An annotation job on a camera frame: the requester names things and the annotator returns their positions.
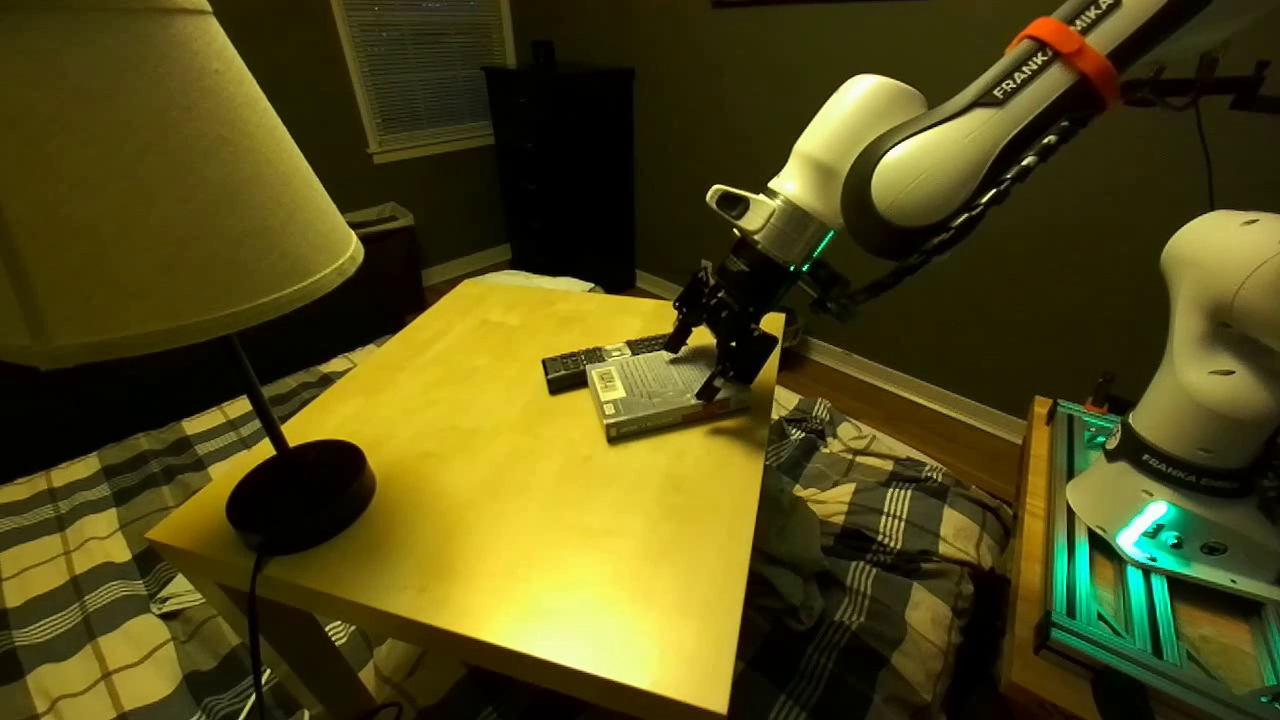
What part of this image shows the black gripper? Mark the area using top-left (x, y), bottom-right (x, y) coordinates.
top-left (659, 251), bottom-right (787, 407)

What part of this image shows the thick paperback book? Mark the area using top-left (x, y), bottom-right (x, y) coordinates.
top-left (583, 339), bottom-right (758, 450)

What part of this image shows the black remote control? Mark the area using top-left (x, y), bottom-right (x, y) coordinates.
top-left (536, 329), bottom-right (691, 399)

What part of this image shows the white pillow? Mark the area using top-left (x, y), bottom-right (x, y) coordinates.
top-left (468, 264), bottom-right (602, 297)

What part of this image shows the light wooden side table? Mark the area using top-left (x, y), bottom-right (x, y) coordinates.
top-left (145, 275), bottom-right (793, 720)

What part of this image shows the plaid duvet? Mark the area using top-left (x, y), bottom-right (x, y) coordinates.
top-left (0, 336), bottom-right (1019, 720)

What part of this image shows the wooden platform board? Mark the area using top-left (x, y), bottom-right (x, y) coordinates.
top-left (996, 392), bottom-right (1110, 720)

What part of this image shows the white framed window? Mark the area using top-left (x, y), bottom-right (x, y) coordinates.
top-left (328, 0), bottom-right (518, 167)

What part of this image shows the table lamp with cream shade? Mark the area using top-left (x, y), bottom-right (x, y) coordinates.
top-left (0, 0), bottom-right (379, 559)

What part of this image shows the black lamp cable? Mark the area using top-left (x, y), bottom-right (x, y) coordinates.
top-left (239, 544), bottom-right (273, 720)

